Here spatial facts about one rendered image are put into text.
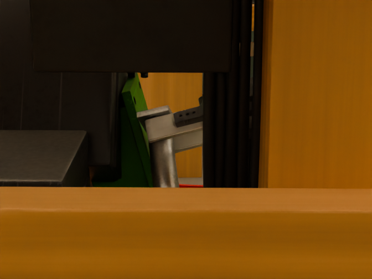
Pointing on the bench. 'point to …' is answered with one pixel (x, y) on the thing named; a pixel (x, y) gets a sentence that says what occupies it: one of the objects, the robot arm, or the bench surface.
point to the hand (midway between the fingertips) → (177, 132)
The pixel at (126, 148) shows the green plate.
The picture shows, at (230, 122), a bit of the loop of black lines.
